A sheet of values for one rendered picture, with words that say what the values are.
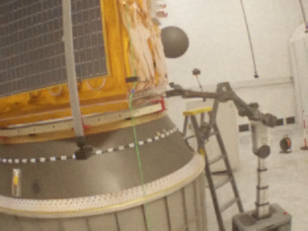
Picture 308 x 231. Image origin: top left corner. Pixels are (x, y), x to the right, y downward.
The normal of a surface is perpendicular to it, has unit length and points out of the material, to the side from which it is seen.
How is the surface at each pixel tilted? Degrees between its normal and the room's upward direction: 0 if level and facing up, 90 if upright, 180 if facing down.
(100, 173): 62
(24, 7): 90
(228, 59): 90
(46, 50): 90
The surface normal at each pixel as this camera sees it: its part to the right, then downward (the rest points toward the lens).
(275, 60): -0.13, 0.09
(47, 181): -0.06, -0.40
